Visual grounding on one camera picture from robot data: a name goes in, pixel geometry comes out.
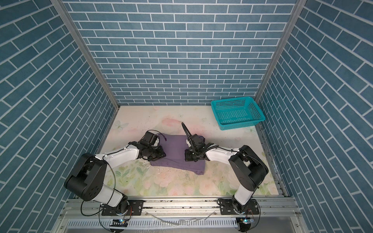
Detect purple trousers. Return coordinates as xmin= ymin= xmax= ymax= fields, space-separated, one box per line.
xmin=150 ymin=135 xmax=206 ymax=175

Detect teal plastic basket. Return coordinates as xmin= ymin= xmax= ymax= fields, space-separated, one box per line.
xmin=211 ymin=97 xmax=266 ymax=131

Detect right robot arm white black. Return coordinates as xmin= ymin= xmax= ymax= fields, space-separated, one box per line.
xmin=185 ymin=143 xmax=269 ymax=214

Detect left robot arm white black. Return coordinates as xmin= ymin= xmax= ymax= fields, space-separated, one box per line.
xmin=64 ymin=142 xmax=166 ymax=212

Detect white vent grille strip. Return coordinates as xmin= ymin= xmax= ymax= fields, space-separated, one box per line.
xmin=67 ymin=217 xmax=238 ymax=230

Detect left circuit board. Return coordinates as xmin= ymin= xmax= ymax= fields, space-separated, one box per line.
xmin=109 ymin=219 xmax=129 ymax=229

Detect circuit board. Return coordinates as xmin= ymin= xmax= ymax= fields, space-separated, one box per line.
xmin=109 ymin=219 xmax=129 ymax=229
xmin=238 ymin=217 xmax=255 ymax=225

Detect right circuit board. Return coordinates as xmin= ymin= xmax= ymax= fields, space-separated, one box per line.
xmin=238 ymin=217 xmax=255 ymax=225

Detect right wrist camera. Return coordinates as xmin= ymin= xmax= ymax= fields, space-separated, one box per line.
xmin=187 ymin=134 xmax=213 ymax=150

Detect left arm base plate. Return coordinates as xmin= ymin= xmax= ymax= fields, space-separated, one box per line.
xmin=101 ymin=200 xmax=144 ymax=216

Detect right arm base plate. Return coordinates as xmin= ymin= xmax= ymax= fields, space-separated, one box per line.
xmin=217 ymin=198 xmax=260 ymax=215

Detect aluminium front rail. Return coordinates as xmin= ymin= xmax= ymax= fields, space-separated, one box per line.
xmin=59 ymin=196 xmax=301 ymax=219

